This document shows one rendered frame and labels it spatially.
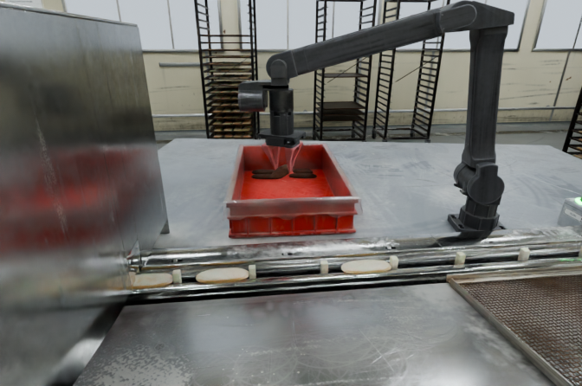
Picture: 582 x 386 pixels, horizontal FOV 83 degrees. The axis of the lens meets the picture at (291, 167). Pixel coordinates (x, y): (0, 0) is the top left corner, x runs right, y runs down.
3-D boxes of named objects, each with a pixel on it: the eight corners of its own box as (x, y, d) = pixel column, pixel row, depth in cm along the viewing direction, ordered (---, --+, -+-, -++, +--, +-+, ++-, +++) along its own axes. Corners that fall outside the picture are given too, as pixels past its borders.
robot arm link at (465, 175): (498, 210, 80) (487, 201, 85) (507, 171, 76) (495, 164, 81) (459, 209, 80) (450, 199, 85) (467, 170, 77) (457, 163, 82)
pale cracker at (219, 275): (249, 268, 65) (248, 264, 65) (248, 281, 61) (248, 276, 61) (197, 272, 64) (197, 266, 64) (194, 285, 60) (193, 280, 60)
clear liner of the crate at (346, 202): (326, 166, 126) (327, 141, 123) (361, 234, 81) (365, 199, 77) (238, 168, 124) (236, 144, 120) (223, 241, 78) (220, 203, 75)
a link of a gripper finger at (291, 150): (293, 177, 79) (292, 139, 76) (266, 173, 82) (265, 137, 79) (303, 168, 85) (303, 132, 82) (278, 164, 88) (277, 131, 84)
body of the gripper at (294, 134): (295, 145, 76) (295, 113, 74) (257, 141, 80) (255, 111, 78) (306, 138, 82) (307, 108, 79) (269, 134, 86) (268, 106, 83)
